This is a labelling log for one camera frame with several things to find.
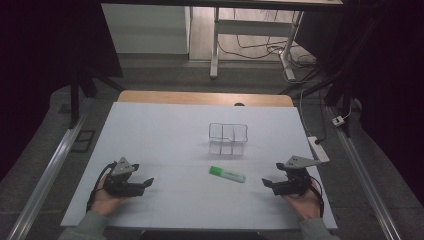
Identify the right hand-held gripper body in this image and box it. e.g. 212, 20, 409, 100
275, 155, 322, 197

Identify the black floor frame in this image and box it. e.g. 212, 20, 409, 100
70, 129, 97, 154

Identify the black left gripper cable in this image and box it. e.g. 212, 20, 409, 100
85, 161, 118, 214

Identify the clear plastic divided organizer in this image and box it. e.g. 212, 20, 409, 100
208, 122, 250, 157

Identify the person's right hand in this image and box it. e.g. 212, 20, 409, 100
282, 179, 322, 222

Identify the aluminium floor rail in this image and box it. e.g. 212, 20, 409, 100
5, 97, 95, 240
325, 105, 404, 240

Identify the green highlighter pen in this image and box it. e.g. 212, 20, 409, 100
208, 165, 247, 184

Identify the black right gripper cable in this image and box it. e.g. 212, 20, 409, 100
308, 175, 325, 219

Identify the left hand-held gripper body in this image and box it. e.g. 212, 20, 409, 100
104, 156, 146, 198

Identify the white table cover sheet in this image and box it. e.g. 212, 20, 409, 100
60, 101, 338, 231

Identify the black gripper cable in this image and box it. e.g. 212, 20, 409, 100
308, 175, 325, 219
85, 161, 118, 214

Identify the white power strip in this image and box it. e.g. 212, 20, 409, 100
306, 135, 331, 164

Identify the black stand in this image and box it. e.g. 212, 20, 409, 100
68, 66, 125, 130

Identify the white desk frame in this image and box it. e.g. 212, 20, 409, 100
209, 6, 305, 81

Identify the person's left hand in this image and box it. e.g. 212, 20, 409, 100
90, 175, 128, 217

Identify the tangle of floor cables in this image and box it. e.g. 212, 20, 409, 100
217, 9, 318, 84

